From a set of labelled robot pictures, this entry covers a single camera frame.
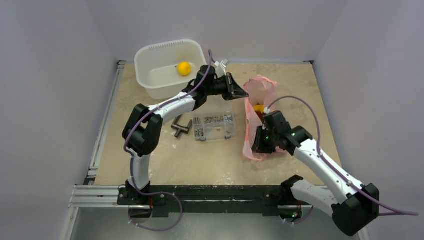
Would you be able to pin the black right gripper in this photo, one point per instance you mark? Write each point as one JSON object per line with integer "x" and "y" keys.
{"x": 261, "y": 141}

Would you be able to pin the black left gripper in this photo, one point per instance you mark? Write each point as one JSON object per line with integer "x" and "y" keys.
{"x": 233, "y": 91}

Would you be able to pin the pink plastic bag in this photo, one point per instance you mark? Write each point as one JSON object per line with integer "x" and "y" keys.
{"x": 262, "y": 92}

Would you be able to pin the orange fake fruit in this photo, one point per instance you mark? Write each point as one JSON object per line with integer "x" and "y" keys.
{"x": 259, "y": 109}

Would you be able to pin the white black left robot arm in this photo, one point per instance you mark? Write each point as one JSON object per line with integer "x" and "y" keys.
{"x": 142, "y": 131}

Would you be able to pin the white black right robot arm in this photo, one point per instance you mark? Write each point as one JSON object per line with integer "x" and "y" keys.
{"x": 350, "y": 204}

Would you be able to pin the yellow fake lemon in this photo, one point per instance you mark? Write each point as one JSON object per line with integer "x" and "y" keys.
{"x": 184, "y": 68}

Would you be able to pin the clear plastic screw organizer box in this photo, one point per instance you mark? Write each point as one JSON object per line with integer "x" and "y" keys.
{"x": 214, "y": 122}

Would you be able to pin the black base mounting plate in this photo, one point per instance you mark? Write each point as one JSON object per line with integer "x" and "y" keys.
{"x": 161, "y": 200}

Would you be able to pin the white plastic basin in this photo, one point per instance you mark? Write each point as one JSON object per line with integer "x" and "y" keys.
{"x": 156, "y": 66}

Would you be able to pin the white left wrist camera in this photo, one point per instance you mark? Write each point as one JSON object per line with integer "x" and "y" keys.
{"x": 221, "y": 67}

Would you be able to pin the dark metal T-handle tool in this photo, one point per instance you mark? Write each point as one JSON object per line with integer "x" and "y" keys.
{"x": 181, "y": 129}

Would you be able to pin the aluminium extrusion frame rail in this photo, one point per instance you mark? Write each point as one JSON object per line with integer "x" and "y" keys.
{"x": 90, "y": 195}

